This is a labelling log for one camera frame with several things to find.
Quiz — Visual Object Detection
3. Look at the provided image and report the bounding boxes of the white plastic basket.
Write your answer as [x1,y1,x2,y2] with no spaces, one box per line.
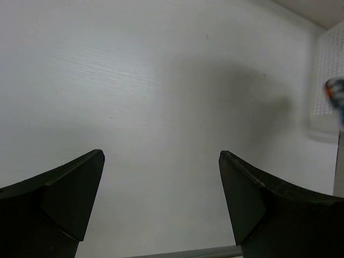
[309,21,343,142]

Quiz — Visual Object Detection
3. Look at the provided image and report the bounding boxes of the aluminium rail front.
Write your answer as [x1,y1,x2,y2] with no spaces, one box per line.
[132,246,242,258]

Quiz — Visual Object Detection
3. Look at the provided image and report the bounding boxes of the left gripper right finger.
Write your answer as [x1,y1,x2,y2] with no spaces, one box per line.
[219,150,343,257]

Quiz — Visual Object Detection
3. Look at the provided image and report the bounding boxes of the colourful patterned shorts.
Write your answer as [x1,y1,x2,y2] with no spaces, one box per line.
[324,77,343,124]

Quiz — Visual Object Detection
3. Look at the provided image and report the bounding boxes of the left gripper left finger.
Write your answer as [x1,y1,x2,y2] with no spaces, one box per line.
[1,149,105,257]

